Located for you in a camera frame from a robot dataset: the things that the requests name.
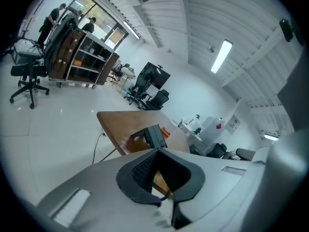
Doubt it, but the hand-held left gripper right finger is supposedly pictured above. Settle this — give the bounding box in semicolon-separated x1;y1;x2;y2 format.
156;148;270;230

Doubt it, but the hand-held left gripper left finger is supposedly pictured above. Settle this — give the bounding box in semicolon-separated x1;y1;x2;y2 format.
36;148;174;232

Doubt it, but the large black mesh chair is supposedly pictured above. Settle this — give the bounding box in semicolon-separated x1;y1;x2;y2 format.
205;142;229;160

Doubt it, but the grey cabinet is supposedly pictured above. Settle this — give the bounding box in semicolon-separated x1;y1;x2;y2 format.
200;116;227;150

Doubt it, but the white desk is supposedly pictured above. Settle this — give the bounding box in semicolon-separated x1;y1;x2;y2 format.
178;119;209;150

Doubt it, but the wooden table with black legs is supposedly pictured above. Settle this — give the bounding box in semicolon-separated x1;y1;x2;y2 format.
96;110;192;163

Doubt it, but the black high-back office chair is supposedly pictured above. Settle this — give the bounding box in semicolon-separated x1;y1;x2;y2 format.
145;89;170;111

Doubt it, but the black mesh office chair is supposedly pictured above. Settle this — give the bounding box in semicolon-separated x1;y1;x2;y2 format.
123;74;152;110

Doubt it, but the office chair with backpack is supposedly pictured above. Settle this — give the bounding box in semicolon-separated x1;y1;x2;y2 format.
109;63;124;83

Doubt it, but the round white table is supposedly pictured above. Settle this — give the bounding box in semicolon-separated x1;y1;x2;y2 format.
119;65;136;94

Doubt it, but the black television screen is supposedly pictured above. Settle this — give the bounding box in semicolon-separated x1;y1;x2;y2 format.
138;61;171;90

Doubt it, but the long ceiling light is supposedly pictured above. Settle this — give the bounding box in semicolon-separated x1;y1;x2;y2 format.
210;39;234;74
122;20;141;40

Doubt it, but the wheeled shelf cart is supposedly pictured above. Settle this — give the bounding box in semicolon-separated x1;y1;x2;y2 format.
48;28;121;90

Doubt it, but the office chair with grey jacket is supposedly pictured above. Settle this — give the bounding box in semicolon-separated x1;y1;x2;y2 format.
9;13;81;110

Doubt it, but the glass door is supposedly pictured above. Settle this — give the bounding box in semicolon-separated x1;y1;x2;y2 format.
105;25;129;51

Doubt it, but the grey white device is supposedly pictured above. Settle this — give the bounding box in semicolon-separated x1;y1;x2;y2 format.
13;38;44;65

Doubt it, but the black oblong device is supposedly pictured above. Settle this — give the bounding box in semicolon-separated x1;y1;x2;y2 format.
279;18;295;43

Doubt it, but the large window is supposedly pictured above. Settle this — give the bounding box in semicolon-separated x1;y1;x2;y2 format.
69;0;124;48

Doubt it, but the black power cable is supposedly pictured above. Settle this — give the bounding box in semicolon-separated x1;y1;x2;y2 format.
92;129;107;165

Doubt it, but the wall poster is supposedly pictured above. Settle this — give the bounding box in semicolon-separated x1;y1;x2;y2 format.
227;115;241;135

